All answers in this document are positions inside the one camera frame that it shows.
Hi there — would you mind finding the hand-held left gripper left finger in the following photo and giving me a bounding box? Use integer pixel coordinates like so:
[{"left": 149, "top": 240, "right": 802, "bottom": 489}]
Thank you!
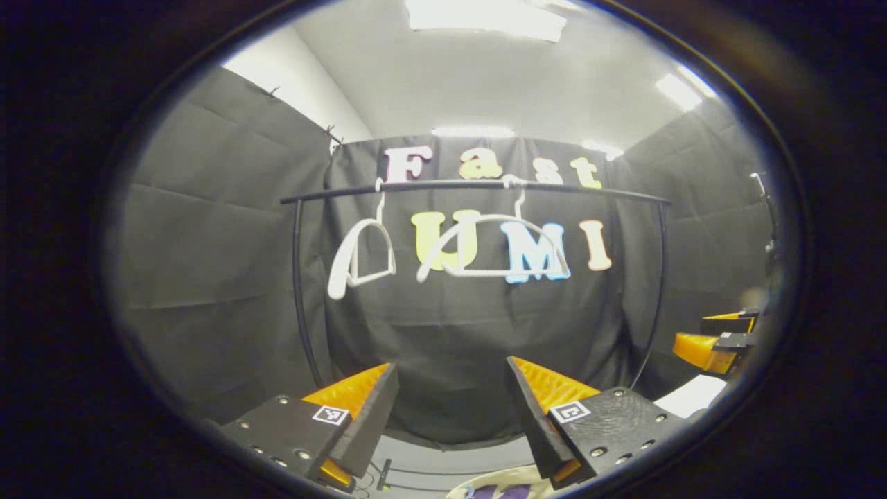
[{"left": 218, "top": 362, "right": 401, "bottom": 493}]

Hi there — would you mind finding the large ceiling light panel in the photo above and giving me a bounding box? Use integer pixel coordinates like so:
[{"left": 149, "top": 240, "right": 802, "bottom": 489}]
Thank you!
[{"left": 405, "top": 0, "right": 568, "bottom": 42}]

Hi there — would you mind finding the white clothes hanger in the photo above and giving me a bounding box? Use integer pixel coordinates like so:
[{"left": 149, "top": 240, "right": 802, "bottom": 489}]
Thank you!
[
  {"left": 326, "top": 178, "right": 398, "bottom": 301},
  {"left": 416, "top": 174, "right": 571, "bottom": 284}
]

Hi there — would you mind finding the black metal clothes rack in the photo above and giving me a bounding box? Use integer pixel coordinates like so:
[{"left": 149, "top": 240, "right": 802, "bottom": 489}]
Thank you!
[{"left": 280, "top": 178, "right": 673, "bottom": 493}]

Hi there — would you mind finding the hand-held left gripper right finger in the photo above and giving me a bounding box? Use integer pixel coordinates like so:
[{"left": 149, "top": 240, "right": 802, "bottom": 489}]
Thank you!
[{"left": 506, "top": 356, "right": 685, "bottom": 490}]

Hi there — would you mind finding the purple ribbed jacket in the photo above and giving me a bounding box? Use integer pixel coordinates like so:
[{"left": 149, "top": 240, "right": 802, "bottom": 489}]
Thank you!
[{"left": 471, "top": 484, "right": 536, "bottom": 499}]

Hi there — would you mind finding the white panel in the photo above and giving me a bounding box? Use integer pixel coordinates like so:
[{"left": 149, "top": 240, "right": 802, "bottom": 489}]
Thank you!
[{"left": 654, "top": 374, "right": 728, "bottom": 419}]

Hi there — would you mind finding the cream laundry hamper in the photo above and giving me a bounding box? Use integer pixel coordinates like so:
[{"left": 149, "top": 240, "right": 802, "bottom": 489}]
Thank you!
[{"left": 443, "top": 465, "right": 556, "bottom": 499}]

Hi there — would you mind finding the black backdrop cloth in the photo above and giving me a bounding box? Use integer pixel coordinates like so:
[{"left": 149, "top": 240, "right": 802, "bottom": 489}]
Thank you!
[{"left": 111, "top": 66, "right": 784, "bottom": 446}]

